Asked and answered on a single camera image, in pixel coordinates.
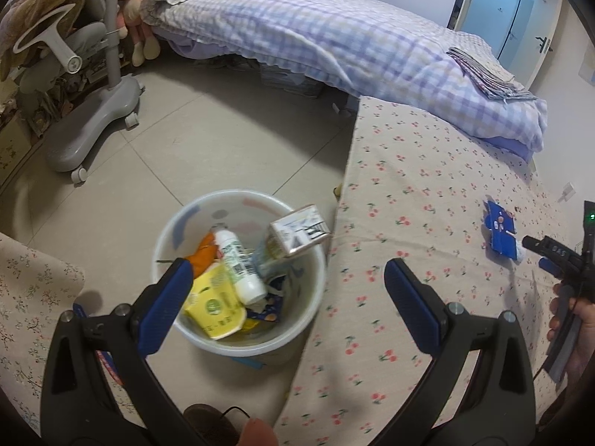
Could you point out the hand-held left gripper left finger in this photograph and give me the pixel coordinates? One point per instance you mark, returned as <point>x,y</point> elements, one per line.
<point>162,306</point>

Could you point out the white door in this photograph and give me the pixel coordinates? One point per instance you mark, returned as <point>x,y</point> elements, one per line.
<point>506,9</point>

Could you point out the flat blue box with red edge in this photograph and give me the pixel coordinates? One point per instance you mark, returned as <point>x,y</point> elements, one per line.
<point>110,364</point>

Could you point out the folded checked cloth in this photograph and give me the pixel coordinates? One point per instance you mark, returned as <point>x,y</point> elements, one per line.
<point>488,74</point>

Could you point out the wall poster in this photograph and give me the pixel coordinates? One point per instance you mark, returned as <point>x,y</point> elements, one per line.
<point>588,65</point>

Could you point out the small white scrap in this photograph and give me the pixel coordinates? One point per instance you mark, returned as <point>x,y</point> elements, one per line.
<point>337,108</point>

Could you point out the white plastic bucket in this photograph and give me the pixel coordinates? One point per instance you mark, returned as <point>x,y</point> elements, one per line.
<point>195,213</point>

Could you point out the yellow packet with green circle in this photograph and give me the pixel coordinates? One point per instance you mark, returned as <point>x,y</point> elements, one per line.
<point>209,306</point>

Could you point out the grey and white milk carton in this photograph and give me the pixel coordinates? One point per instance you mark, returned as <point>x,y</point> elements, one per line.
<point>297,230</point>

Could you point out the patterned storage box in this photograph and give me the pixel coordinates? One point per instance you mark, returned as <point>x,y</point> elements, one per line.
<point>288,81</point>

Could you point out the purple plaid quilt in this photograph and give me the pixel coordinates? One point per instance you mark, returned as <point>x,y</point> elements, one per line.
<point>325,32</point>

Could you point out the orange wrapper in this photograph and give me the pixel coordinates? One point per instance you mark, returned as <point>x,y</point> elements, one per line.
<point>204,255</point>

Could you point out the person's right hand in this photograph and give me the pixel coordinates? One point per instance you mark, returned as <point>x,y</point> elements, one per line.
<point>585,334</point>

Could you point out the dark blue snack wrapper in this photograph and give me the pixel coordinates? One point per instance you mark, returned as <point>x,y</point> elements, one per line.
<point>269,309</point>

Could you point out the pale green carton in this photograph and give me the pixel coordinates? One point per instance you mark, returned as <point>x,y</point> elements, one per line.
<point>267,260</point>

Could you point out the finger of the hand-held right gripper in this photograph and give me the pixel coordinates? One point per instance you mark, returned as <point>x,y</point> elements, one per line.
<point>553,267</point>
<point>553,253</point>

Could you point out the cherry print tablecloth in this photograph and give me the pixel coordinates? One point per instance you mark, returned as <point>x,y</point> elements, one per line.
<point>418,186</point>

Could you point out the pink plush toy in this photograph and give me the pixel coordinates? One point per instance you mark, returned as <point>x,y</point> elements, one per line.
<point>137,18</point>

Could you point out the brown patterned cloth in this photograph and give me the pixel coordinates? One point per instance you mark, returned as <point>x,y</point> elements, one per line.
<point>42,0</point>

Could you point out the grey swivel chair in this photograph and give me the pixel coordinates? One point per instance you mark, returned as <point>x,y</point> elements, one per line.
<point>93,125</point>

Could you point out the white bottle with green label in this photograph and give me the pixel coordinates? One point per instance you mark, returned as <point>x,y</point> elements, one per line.
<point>239,269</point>

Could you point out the beige branch print cloth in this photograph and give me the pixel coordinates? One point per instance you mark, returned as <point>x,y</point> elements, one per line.
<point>32,288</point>

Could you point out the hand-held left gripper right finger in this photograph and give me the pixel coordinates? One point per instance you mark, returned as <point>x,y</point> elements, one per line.
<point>411,306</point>

